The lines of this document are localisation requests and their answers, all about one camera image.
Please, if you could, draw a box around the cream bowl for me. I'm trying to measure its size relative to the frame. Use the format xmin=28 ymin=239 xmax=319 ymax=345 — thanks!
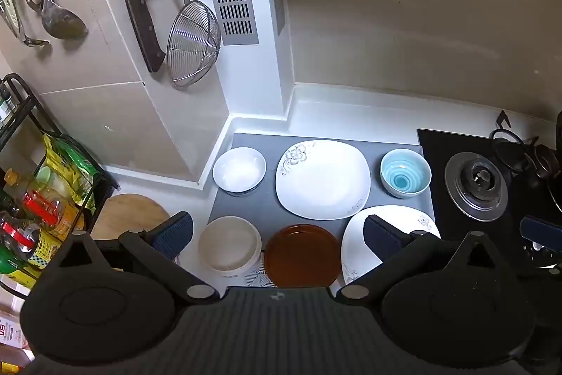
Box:
xmin=197 ymin=216 xmax=263 ymax=274

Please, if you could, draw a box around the black gas stove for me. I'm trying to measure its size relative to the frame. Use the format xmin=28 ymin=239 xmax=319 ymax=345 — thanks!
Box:
xmin=417 ymin=128 xmax=562 ymax=270

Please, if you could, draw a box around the red label oil bottle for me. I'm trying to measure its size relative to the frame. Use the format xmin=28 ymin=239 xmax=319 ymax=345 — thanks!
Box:
xmin=4 ymin=168 xmax=86 ymax=233

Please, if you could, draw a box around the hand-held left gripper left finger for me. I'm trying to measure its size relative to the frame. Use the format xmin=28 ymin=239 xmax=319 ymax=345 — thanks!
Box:
xmin=39 ymin=212 xmax=220 ymax=305

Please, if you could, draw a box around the yellow snack packet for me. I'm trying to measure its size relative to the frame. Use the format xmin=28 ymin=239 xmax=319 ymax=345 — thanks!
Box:
xmin=41 ymin=132 xmax=97 ymax=213

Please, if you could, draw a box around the green snack packet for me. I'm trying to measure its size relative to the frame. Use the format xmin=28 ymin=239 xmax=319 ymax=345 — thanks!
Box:
xmin=55 ymin=135 xmax=102 ymax=178

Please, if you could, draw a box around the yellow label bottle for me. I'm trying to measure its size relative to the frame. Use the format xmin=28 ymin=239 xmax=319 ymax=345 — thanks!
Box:
xmin=0 ymin=210 xmax=62 ymax=274

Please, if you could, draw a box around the black wire rack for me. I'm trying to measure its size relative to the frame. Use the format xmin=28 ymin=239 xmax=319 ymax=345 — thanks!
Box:
xmin=0 ymin=74 xmax=119 ymax=301

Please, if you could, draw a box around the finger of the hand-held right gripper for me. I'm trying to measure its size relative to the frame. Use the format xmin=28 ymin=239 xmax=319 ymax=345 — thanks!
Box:
xmin=519 ymin=215 xmax=562 ymax=246

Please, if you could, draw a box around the square white floral plate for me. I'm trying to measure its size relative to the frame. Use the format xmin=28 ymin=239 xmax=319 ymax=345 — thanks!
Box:
xmin=341 ymin=205 xmax=442 ymax=287
xmin=275 ymin=140 xmax=372 ymax=221

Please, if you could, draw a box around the steel wire skimmer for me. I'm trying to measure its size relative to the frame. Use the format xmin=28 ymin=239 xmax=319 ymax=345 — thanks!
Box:
xmin=149 ymin=0 xmax=221 ymax=89

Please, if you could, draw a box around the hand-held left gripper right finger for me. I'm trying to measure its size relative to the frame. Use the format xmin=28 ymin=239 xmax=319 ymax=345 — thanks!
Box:
xmin=336 ymin=214 xmax=519 ymax=303

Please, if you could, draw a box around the brown round plate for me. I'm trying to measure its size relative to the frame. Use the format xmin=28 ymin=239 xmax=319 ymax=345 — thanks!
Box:
xmin=263 ymin=224 xmax=342 ymax=288

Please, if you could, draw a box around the blue striped bowl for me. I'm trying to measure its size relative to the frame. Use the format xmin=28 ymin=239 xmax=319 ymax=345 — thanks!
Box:
xmin=380 ymin=148 xmax=432 ymax=199

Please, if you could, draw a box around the black pot support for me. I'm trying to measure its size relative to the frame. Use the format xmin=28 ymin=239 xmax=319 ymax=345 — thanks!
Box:
xmin=489 ymin=111 xmax=562 ymax=218

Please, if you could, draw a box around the steel stove burner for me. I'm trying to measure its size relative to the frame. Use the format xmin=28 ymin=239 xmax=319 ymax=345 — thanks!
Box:
xmin=444 ymin=152 xmax=509 ymax=223

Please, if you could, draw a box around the grey mat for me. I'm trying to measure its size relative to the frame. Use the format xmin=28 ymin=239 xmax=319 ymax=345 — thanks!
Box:
xmin=206 ymin=132 xmax=435 ymax=288

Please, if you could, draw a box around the patterned coaster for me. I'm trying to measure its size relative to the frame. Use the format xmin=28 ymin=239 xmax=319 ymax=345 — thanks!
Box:
xmin=220 ymin=258 xmax=282 ymax=289

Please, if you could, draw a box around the white bowl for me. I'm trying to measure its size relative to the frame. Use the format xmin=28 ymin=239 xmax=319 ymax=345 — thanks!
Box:
xmin=213 ymin=147 xmax=267 ymax=196

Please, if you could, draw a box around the round wooden cutting board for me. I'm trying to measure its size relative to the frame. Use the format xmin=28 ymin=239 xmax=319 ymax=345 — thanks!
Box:
xmin=90 ymin=193 xmax=172 ymax=244

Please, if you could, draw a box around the red white carton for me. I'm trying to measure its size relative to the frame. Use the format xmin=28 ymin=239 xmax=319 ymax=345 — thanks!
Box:
xmin=0 ymin=305 xmax=31 ymax=351

